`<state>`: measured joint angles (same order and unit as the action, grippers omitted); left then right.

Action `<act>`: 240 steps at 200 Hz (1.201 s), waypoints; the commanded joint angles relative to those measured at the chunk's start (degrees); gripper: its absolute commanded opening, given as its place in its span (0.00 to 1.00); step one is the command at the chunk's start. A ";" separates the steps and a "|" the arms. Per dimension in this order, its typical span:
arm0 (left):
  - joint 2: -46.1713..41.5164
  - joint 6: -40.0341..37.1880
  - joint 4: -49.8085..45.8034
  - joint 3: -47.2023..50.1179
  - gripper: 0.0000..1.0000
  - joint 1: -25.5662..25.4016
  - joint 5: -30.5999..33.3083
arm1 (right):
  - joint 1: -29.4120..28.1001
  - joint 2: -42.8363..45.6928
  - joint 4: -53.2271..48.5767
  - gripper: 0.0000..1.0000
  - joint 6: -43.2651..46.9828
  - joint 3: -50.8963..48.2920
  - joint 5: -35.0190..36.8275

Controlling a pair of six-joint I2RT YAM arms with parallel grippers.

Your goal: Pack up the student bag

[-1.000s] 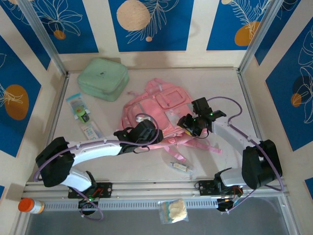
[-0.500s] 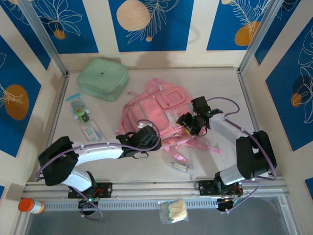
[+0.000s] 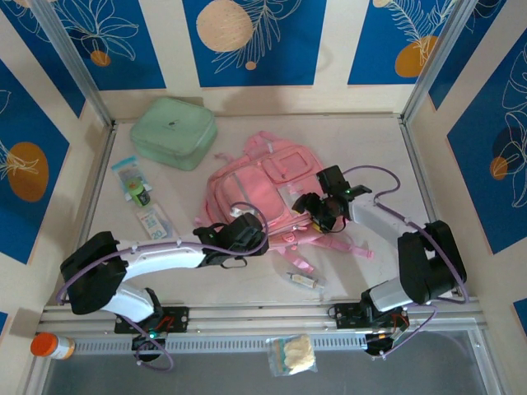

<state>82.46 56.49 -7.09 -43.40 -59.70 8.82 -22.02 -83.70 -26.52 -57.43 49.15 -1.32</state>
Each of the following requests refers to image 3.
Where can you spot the mint green zip pouch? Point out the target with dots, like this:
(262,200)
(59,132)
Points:
(173,131)

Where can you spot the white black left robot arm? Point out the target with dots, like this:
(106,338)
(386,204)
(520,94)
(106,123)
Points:
(164,257)

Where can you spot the clear packet with green item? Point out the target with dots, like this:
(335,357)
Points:
(131,181)

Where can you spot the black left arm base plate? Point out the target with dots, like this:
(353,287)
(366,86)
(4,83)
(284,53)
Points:
(179,319)

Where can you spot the clear bag with cotton pads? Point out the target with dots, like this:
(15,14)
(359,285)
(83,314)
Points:
(298,351)

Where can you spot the black connector bracket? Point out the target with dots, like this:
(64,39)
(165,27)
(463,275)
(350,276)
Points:
(148,345)
(379,345)

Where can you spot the aluminium front rail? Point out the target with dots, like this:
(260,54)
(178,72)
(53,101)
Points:
(267,317)

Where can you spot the aluminium side rail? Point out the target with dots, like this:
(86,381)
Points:
(99,177)
(411,144)

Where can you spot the orange capped bottle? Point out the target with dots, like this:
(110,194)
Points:
(47,345)

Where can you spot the small clear sticker packet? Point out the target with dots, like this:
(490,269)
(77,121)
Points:
(154,224)

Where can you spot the pink backpack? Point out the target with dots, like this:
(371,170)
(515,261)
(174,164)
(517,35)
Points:
(251,185)

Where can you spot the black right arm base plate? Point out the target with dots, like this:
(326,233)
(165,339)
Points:
(346,317)

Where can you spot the clear bag with small tubes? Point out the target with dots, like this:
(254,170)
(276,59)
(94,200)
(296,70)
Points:
(304,282)

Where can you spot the aluminium corner post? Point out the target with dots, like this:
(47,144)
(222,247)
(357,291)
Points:
(80,74)
(438,61)

